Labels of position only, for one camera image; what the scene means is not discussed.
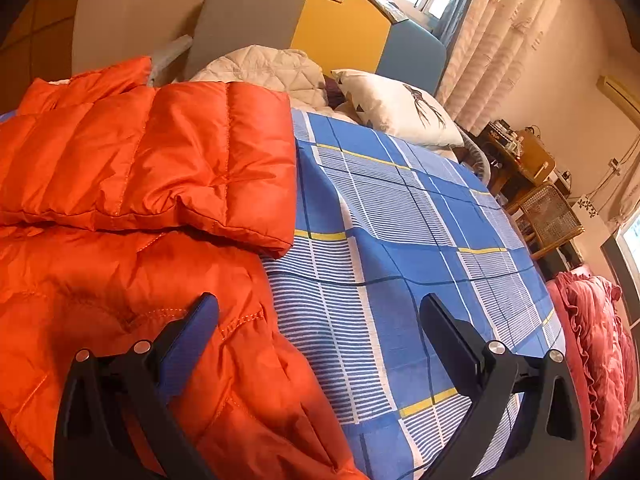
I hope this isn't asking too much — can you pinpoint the blue curtain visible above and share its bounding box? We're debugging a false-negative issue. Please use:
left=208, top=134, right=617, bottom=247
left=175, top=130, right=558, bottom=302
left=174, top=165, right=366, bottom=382
left=440, top=0, right=488, bottom=51

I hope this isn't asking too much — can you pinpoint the blue plaid bed sheet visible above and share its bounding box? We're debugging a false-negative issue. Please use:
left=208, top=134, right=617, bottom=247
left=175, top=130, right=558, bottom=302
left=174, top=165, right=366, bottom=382
left=0, top=107, right=568, bottom=480

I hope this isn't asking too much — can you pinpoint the orange down jacket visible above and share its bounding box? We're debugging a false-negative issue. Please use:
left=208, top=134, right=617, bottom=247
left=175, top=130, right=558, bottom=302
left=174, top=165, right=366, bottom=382
left=0, top=55, right=371, bottom=480

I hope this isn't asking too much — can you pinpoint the grey woven basket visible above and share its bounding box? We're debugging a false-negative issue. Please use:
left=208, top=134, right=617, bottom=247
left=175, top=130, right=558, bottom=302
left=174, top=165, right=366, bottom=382
left=457, top=132, right=493, bottom=181

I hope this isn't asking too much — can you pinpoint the flower wall sticker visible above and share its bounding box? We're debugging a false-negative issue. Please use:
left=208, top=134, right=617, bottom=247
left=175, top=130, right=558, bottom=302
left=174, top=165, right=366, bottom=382
left=575, top=195, right=601, bottom=221

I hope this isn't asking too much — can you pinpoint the beige patterned curtain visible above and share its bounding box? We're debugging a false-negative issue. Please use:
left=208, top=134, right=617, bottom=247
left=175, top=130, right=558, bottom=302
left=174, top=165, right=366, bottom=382
left=437, top=0, right=576, bottom=136

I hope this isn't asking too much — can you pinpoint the cluttered wooden desk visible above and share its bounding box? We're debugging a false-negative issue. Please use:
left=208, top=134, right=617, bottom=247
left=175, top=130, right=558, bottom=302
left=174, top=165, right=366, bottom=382
left=477, top=120, right=558, bottom=201

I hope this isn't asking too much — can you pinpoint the dark maroon cloth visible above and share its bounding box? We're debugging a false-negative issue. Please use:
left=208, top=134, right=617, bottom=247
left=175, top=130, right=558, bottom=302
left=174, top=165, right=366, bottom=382
left=325, top=77, right=351, bottom=108

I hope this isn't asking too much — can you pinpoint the white pillow with deer print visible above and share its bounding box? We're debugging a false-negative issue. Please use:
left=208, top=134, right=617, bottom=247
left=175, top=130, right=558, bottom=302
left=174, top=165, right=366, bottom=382
left=330, top=69, right=466, bottom=148

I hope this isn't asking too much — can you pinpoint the red ruffled blanket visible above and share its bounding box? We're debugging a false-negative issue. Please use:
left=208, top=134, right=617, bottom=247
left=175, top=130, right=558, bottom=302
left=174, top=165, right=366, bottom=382
left=545, top=270, right=638, bottom=480

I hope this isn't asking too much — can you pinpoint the monitor screen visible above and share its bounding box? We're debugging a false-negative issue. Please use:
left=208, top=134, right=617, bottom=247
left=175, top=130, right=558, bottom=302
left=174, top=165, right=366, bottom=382
left=600, top=220, right=640, bottom=316

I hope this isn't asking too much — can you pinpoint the grey yellow blue headboard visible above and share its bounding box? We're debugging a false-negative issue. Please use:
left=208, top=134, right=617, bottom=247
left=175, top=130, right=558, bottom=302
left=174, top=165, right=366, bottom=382
left=182, top=0, right=448, bottom=96

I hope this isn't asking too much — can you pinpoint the beige quilted blanket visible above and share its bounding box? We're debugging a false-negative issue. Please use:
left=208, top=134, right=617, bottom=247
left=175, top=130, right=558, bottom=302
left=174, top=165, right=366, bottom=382
left=189, top=45, right=328, bottom=111

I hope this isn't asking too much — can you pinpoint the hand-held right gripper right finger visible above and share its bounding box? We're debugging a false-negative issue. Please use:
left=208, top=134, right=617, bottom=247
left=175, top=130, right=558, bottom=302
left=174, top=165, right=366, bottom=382
left=420, top=293, right=592, bottom=480

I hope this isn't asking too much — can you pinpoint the rattan chair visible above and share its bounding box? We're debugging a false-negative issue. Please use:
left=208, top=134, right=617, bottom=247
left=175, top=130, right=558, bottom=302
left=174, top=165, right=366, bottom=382
left=505, top=182, right=586, bottom=261

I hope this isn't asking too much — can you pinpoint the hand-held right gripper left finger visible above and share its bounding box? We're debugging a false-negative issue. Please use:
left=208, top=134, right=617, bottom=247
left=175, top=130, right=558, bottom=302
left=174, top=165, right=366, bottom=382
left=53, top=292, right=221, bottom=480

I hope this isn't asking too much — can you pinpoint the wall air conditioner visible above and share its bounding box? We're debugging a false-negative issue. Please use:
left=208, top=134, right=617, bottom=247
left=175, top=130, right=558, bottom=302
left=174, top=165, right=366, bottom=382
left=597, top=74, right=640, bottom=111

